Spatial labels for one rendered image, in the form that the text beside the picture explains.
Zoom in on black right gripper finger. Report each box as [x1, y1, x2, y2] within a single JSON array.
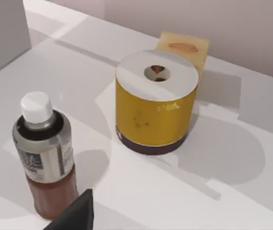
[[42, 188, 95, 230]]

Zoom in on brown bottle with white cap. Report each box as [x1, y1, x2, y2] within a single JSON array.
[[12, 91, 79, 220]]

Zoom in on yellow wrapped paper roll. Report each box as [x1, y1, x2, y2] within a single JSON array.
[[115, 49, 200, 156]]

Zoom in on pale yellow flat square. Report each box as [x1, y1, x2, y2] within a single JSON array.
[[155, 31, 210, 72]]

